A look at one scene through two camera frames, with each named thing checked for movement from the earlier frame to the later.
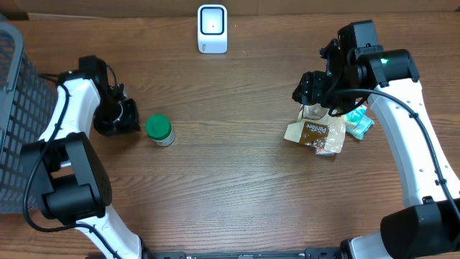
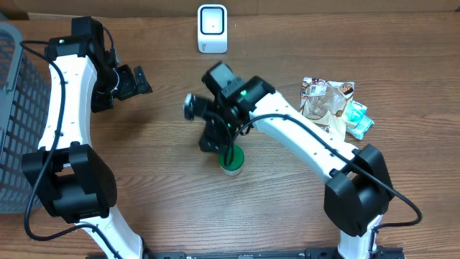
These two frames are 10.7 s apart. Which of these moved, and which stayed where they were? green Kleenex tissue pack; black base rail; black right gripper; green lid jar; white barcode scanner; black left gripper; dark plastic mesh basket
Moved: black right gripper; green lid jar; black left gripper
Stayed: green Kleenex tissue pack; white barcode scanner; dark plastic mesh basket; black base rail
